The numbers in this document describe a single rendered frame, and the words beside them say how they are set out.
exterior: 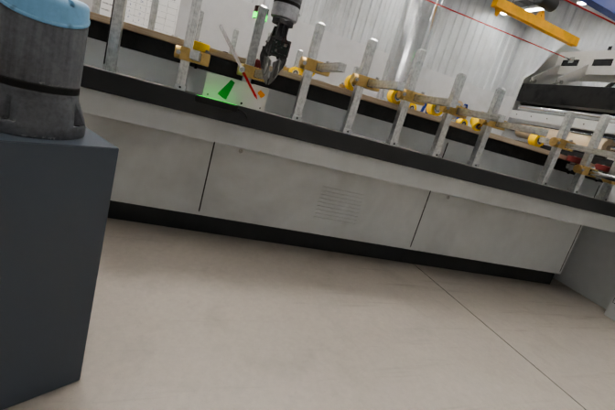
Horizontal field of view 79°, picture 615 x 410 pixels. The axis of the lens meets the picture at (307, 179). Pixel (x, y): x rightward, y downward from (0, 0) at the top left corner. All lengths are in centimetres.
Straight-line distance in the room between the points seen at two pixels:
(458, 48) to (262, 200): 1000
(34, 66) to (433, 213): 205
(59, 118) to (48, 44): 14
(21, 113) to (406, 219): 192
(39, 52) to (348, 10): 910
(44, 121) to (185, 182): 113
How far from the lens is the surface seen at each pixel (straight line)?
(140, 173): 193
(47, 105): 88
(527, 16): 626
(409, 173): 196
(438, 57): 1111
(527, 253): 298
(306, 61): 166
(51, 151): 85
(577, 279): 345
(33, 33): 87
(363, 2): 991
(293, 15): 131
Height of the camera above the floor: 81
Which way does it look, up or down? 12 degrees down
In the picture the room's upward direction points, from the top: 16 degrees clockwise
